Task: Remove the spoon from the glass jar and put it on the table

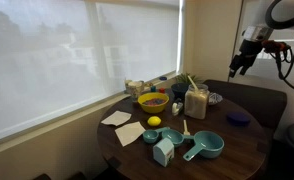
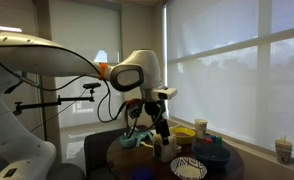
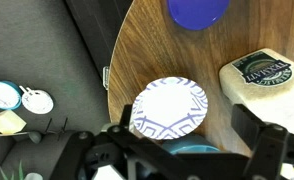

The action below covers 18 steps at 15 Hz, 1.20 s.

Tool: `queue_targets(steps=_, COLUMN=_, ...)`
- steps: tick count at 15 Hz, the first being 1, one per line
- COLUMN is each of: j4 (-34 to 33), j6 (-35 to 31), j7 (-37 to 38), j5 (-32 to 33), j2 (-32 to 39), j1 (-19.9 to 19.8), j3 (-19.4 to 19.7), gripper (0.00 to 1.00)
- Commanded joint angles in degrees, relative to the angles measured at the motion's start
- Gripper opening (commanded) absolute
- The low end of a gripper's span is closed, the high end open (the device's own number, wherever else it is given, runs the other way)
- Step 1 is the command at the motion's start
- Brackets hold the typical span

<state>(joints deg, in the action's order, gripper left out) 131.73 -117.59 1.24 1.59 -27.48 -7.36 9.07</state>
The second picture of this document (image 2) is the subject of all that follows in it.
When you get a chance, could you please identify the teal measuring scoop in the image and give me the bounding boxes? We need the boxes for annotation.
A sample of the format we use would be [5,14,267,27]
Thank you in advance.
[134,131,153,147]

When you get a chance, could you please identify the teal measuring cup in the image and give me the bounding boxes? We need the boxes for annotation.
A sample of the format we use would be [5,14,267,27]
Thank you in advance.
[120,135,136,148]

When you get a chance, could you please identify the dark grey chair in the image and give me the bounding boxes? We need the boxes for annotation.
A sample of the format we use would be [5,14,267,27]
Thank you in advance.
[84,128,125,180]

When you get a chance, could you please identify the blue toy block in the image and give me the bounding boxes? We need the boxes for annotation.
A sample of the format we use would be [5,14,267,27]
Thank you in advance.
[210,135,216,144]

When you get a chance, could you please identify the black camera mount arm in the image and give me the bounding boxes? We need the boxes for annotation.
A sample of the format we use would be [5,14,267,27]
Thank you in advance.
[13,82,102,117]

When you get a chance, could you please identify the patterned paper cup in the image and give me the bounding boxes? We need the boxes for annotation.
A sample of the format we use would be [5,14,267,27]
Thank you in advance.
[195,119,207,139]

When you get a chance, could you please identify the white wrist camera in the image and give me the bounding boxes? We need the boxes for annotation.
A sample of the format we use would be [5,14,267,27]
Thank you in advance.
[151,87,177,101]

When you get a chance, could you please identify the paper cup with sticks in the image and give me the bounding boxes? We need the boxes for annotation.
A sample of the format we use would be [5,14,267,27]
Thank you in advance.
[275,136,293,164]

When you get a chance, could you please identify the patterned paper plate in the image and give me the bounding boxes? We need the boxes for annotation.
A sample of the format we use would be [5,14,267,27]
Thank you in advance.
[170,157,207,180]

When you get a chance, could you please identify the red toy block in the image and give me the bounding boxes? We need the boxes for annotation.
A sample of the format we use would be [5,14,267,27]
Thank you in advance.
[205,138,213,143]

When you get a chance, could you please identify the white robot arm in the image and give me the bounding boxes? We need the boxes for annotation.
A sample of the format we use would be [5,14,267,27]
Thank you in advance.
[0,32,177,180]

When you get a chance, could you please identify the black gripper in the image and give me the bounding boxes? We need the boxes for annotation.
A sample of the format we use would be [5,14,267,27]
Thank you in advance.
[145,101,170,144]

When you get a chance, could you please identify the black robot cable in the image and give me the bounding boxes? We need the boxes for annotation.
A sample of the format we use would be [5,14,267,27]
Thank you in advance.
[96,79,145,139]

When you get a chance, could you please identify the blue plastic bowl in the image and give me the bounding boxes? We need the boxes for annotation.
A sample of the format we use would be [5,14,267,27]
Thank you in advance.
[192,143,231,171]

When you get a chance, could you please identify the yellow bowl with beads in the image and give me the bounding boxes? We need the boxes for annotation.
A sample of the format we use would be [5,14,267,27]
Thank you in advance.
[172,127,196,145]

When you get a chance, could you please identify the green toy block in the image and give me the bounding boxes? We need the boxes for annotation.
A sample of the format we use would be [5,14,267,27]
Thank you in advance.
[216,137,222,145]

